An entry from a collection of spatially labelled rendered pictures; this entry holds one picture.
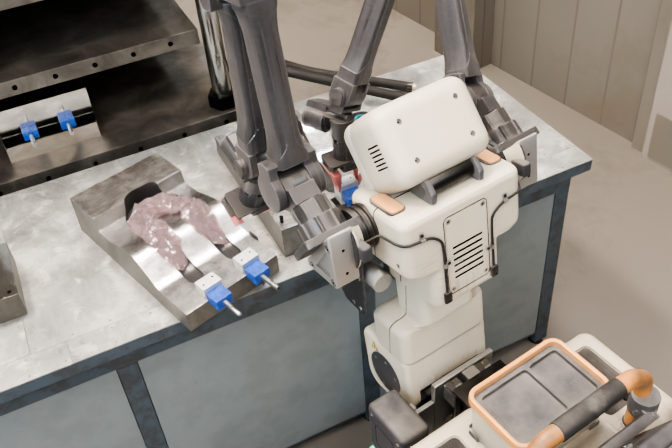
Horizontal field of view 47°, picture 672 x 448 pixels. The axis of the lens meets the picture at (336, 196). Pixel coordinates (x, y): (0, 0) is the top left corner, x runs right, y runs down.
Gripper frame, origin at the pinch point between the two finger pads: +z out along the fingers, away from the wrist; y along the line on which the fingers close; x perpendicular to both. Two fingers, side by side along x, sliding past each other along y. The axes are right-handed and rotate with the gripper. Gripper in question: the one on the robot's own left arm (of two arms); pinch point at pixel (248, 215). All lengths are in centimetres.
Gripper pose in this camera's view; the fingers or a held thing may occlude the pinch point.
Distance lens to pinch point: 174.2
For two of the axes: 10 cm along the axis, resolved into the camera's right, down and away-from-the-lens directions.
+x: 5.4, 7.8, -3.1
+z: -1.8, 4.7, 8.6
